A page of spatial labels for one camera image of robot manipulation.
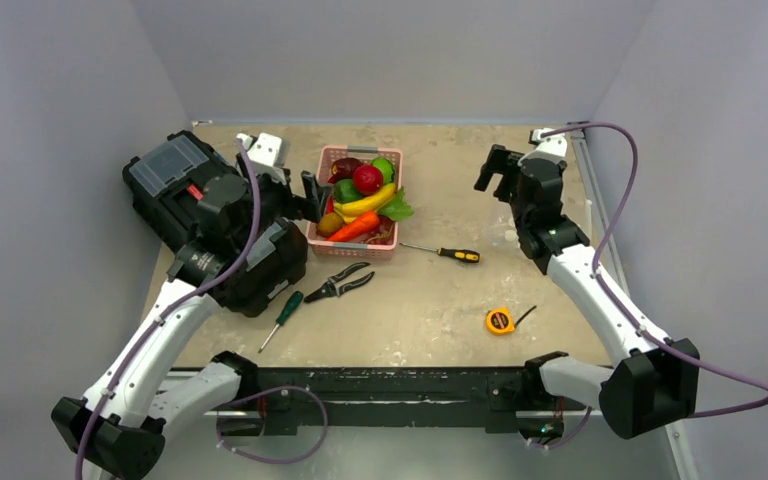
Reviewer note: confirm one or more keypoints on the black pliers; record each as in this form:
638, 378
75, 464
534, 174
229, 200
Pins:
340, 283

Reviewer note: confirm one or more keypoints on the green toy leaf vegetable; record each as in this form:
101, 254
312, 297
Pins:
397, 208

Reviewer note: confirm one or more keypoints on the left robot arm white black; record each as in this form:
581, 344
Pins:
119, 427

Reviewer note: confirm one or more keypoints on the yellow toy banana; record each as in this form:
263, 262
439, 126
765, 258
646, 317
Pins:
350, 211

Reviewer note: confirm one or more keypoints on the black tool box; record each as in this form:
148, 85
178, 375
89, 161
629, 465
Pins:
200, 206

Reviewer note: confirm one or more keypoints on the dark red toy fruit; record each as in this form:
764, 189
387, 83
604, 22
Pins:
343, 168

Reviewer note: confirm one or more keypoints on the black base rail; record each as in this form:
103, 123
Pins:
494, 399

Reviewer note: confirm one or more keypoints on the red toy apple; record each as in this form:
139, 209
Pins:
367, 180

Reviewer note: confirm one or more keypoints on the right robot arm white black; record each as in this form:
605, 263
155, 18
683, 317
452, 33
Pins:
652, 380

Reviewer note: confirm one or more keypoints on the green handled screwdriver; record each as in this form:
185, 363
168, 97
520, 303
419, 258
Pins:
289, 308

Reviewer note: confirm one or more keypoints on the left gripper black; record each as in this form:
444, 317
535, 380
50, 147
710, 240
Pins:
294, 205

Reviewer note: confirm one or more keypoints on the orange toy carrot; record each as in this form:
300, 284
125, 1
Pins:
361, 225

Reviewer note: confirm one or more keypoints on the green toy watermelon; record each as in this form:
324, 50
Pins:
386, 167

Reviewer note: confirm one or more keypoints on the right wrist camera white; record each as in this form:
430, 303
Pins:
545, 142

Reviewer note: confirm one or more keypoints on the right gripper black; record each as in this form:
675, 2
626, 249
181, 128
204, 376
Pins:
502, 172

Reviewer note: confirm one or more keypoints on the black yellow screwdriver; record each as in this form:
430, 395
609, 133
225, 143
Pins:
460, 255

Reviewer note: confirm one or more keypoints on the aluminium frame rail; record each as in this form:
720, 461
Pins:
599, 215

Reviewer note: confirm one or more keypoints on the orange tape measure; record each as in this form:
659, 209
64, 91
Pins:
501, 322

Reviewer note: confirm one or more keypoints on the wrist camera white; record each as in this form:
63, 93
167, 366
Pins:
266, 153
545, 142

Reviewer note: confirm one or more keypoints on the brown toy kiwi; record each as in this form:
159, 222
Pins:
330, 223

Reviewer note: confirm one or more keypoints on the pink plastic basket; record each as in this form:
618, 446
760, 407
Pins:
378, 249

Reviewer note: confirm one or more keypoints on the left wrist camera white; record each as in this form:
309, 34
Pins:
266, 153

